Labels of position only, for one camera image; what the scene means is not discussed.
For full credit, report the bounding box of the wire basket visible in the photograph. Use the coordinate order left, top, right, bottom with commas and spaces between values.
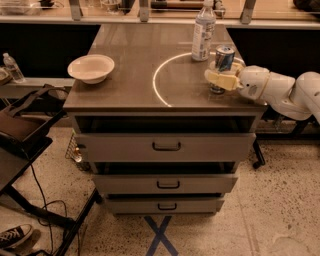
65, 135, 90, 172

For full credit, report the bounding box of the redbull can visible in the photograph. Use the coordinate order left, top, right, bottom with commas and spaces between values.
211, 45, 235, 94

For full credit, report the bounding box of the top grey drawer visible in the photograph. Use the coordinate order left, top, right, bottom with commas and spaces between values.
75, 133, 256, 162

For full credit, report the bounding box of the grey drawer cabinet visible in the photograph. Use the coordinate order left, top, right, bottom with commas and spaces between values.
64, 23, 265, 201

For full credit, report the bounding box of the clear plastic water bottle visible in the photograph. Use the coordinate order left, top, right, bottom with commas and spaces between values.
191, 0, 216, 61

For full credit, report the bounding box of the black sneaker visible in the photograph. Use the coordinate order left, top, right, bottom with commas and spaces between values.
0, 224, 33, 249

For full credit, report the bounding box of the black cart with bag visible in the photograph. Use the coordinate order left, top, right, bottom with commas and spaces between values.
0, 85, 99, 256

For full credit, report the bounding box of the white paper bowl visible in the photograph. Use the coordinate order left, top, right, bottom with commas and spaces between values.
67, 54, 115, 84

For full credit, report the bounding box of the grey drawer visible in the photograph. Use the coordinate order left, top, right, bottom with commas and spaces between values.
106, 197, 224, 214
75, 133, 256, 162
93, 174, 238, 195

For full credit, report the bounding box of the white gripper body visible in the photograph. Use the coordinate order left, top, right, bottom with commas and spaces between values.
238, 65, 270, 100

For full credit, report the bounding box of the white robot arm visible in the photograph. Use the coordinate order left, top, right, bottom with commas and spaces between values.
204, 62, 320, 122

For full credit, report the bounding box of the middle grey drawer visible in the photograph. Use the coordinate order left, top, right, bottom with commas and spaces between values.
93, 174, 238, 195

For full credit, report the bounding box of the small water bottle on ledge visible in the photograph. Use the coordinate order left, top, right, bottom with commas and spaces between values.
3, 53, 25, 83

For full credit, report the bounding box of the bottom grey drawer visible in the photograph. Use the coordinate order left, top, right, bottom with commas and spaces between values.
106, 197, 224, 214

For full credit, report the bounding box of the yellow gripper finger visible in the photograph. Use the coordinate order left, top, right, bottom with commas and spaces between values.
209, 60, 246, 76
204, 69, 240, 91

